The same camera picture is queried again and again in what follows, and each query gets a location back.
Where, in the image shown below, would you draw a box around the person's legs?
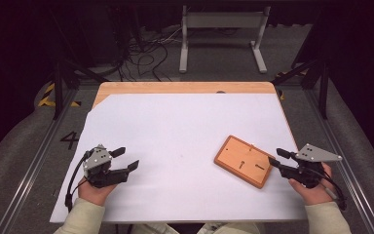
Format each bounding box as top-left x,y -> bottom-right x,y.
135,222 -> 265,234

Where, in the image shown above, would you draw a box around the grey metal stand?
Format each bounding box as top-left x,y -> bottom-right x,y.
178,4 -> 272,74

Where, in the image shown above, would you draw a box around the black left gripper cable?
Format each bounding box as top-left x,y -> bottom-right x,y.
64,151 -> 92,213

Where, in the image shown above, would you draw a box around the aluminium floor rail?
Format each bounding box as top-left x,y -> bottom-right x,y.
305,87 -> 374,234
0,87 -> 79,234

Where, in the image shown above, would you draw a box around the wooden photo frame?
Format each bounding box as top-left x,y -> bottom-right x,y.
213,135 -> 277,189

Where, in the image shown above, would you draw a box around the black metal frame post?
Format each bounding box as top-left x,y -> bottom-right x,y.
52,58 -> 109,121
271,58 -> 330,120

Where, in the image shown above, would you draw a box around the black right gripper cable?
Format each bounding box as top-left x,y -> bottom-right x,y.
318,169 -> 348,211

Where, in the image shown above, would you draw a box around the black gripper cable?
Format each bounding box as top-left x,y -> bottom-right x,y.
64,151 -> 92,213
318,169 -> 348,211

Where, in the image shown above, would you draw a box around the white paper sheet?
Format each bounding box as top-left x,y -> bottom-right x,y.
49,93 -> 308,224

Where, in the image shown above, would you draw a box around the yellow black hazard tape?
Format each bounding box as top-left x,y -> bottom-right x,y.
38,82 -> 82,108

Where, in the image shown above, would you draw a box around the person's right hand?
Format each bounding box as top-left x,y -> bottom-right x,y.
287,162 -> 337,207

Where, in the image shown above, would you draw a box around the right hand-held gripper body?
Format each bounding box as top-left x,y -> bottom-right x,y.
291,142 -> 343,189

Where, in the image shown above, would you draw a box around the bundle of black floor cables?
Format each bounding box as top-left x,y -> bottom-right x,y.
116,25 -> 183,82

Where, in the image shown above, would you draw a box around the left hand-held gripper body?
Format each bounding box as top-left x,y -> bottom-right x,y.
82,143 -> 126,189

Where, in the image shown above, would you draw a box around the person's left hand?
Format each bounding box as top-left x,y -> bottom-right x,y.
77,176 -> 118,207

